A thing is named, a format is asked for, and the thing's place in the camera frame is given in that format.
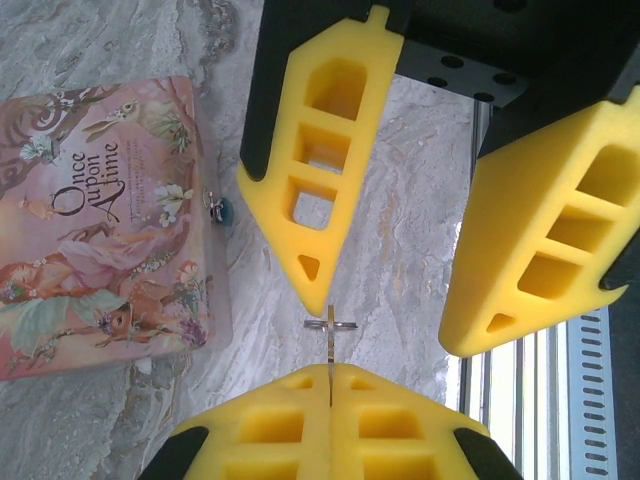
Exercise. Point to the small teal padlock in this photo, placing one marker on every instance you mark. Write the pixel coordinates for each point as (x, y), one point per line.
(227, 210)

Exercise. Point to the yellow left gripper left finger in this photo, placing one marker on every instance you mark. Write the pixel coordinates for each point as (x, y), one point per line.
(260, 425)

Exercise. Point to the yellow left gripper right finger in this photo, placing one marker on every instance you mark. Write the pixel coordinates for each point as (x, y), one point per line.
(400, 425)

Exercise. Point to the small metal key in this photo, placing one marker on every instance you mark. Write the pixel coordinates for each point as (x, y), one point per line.
(332, 350)

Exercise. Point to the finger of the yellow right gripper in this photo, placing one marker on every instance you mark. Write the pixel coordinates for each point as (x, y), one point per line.
(520, 240)
(330, 210)

